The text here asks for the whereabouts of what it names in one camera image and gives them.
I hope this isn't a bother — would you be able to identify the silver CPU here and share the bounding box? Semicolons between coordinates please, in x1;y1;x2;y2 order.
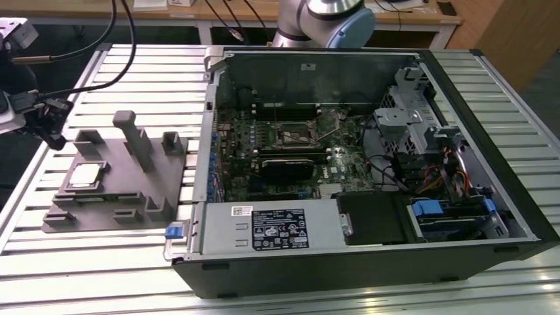
69;163;109;192

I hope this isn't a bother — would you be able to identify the CPU socket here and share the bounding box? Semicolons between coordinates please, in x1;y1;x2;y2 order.
277;121;326;149

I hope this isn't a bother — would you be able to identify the grey parts rack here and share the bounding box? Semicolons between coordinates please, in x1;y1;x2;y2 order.
41;110;191;234

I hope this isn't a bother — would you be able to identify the wooden desk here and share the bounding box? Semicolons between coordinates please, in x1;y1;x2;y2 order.
0;0;466;47

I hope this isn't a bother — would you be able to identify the white paper pad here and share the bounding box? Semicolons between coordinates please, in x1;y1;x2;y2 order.
133;0;170;12

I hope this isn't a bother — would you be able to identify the blue case latch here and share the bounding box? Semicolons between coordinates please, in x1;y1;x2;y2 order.
165;221;186;239

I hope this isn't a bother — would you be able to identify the grey power supply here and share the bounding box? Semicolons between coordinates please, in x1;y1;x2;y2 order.
199;200;349;256

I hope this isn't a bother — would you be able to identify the black graphics card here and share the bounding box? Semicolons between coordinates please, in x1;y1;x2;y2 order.
261;158;318;184

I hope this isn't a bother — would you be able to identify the silver chipset heatsink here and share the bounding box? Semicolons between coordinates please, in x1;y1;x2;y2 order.
318;183;349;198

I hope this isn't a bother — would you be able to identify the green motherboard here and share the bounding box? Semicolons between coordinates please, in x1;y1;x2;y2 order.
213;106;379;203

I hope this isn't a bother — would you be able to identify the black PC case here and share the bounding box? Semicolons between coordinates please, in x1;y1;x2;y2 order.
165;45;560;300

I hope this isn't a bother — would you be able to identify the metal drive cage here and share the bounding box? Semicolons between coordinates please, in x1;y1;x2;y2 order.
374;67;446;155

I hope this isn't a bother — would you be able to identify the black plastic shroud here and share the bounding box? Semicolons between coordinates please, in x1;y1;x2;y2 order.
335;192;417;246

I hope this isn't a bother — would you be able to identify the hard disk in blue carrier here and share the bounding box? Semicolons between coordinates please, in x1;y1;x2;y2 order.
409;198;498;242

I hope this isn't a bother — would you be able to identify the wooden cabinet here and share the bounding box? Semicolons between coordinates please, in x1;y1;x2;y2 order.
446;0;560;96

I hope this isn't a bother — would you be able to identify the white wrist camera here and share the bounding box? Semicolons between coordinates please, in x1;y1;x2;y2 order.
0;91;27;136

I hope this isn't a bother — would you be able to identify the grey camera box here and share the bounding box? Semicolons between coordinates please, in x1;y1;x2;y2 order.
0;18;42;51

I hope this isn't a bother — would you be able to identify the black camera cable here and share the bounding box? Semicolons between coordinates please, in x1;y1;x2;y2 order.
13;0;119;65
33;0;137;99

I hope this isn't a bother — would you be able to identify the grey case handle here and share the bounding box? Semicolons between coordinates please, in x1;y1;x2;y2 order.
203;47;230;72

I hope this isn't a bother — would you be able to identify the yellow red wire bundle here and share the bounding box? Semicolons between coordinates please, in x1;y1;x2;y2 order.
415;163;477;198

